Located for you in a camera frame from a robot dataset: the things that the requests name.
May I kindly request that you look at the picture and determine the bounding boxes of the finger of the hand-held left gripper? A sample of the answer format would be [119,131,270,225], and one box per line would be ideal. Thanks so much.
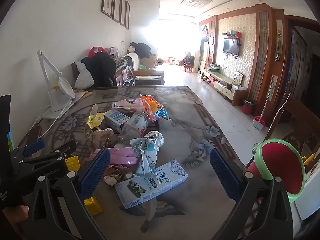
[11,139,77,160]
[19,154,68,174]

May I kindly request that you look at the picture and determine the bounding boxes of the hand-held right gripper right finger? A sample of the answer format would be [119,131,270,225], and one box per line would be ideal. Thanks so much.
[209,148,295,240]

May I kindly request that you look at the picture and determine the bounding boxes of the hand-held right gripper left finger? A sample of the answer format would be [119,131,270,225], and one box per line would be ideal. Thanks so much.
[26,148,111,240]

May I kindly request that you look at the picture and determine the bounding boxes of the small brown paper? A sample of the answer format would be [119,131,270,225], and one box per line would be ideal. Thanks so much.
[104,164,133,187]

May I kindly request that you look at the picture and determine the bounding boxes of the yellow paper packet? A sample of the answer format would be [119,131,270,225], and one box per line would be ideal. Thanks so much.
[64,155,80,172]

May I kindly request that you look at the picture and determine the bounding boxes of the pink box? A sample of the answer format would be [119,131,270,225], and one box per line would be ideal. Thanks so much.
[107,147,140,165]

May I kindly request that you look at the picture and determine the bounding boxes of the large brown paper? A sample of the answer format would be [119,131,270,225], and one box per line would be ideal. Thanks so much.
[85,127,114,155]

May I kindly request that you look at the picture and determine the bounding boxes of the small yellow carton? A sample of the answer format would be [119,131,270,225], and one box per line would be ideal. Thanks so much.
[84,196,103,217]

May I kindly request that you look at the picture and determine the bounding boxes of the yellow tissue packet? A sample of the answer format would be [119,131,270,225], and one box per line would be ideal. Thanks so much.
[86,104,105,128]

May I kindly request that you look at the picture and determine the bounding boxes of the red bin with green rim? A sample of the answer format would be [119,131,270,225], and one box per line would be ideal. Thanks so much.
[246,139,307,203]

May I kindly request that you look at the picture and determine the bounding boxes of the small blue white carton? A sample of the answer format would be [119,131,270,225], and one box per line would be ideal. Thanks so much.
[104,109,130,132]

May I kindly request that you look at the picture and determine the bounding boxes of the blue white toothpaste box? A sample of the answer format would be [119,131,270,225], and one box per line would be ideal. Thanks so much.
[114,159,188,209]

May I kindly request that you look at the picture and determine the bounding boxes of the blue white milk bag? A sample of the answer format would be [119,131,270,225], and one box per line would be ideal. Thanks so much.
[129,131,165,178]

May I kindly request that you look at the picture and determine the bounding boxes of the clear plastic bottle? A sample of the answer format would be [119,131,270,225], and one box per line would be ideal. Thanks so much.
[117,110,151,143]

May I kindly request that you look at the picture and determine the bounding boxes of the pink white carton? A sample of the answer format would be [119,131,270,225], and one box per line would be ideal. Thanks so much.
[111,99,145,111]

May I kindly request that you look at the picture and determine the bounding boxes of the blue snack wrapper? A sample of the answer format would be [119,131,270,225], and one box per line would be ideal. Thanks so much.
[155,108,170,120]

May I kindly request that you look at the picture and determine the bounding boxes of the orange snack bag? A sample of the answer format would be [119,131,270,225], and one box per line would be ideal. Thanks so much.
[140,94,163,121]

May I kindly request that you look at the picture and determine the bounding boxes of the person's left hand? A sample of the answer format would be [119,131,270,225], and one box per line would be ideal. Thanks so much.
[0,204,30,224]

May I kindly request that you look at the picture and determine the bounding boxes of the dark red phone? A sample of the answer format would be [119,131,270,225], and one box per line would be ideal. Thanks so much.
[26,125,43,147]

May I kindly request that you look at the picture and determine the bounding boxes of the black flat panel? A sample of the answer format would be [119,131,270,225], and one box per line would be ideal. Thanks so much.
[0,95,12,153]

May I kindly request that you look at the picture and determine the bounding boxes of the white desk lamp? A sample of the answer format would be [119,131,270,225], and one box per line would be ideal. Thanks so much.
[37,50,77,119]

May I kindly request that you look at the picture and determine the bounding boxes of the yellow envelope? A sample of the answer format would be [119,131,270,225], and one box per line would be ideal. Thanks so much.
[72,89,93,103]

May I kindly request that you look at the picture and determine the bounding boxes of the small red floor bin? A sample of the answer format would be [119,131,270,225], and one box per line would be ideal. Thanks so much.
[243,100,255,115]

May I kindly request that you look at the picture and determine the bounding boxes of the white plastic bag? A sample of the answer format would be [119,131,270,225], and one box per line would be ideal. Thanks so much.
[74,61,95,89]

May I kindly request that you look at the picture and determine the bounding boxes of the yellow plastic toy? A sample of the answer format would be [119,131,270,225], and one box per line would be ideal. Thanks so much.
[301,154,315,167]

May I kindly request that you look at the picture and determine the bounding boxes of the white appliance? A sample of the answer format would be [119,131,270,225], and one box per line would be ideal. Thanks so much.
[295,170,320,222]

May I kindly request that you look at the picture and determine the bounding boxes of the long television cabinet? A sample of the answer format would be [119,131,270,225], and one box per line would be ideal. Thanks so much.
[201,67,248,105]

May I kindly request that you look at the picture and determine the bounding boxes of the carved wooden chair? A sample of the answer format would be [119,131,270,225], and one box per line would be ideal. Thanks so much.
[282,92,320,163]

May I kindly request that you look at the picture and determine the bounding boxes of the magazine rack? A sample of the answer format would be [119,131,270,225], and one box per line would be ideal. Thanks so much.
[114,62,137,87]

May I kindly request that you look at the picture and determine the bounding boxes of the black jacket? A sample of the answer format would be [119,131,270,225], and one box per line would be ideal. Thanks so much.
[81,52,117,88]

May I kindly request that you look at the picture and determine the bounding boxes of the wooden sofa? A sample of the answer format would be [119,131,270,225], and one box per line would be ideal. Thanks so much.
[130,52,165,86]

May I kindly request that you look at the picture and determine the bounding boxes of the red bag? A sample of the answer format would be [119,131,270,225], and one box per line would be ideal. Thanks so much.
[88,47,108,58]

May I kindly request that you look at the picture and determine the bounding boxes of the red wooden chairs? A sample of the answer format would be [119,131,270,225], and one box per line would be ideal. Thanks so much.
[180,52,195,72]

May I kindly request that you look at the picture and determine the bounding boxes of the black clothes pile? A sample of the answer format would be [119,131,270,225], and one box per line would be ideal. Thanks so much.
[130,42,153,58]

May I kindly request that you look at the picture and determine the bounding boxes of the square ceiling lamp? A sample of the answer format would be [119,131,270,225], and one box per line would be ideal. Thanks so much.
[181,0,213,8]

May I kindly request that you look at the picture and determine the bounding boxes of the white lamp cable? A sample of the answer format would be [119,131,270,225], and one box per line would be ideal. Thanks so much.
[32,99,73,130]

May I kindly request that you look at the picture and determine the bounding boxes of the red dustpan with handle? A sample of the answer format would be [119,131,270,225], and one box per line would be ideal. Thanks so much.
[252,87,272,130]

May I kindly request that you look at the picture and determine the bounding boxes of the white bead chain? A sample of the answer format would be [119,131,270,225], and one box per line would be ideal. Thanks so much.
[267,94,290,135]

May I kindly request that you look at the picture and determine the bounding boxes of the small narrow wall picture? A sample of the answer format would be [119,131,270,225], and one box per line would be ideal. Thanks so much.
[271,74,278,101]

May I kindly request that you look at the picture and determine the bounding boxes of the wall television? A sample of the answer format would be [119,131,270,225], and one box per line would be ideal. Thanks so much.
[223,39,240,57]

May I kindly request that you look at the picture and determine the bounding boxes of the wall shelf with bowls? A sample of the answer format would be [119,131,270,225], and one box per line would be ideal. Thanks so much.
[222,31,242,46]

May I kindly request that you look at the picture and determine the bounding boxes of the hanging wall scroll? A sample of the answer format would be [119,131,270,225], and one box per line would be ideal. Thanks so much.
[275,20,284,62]

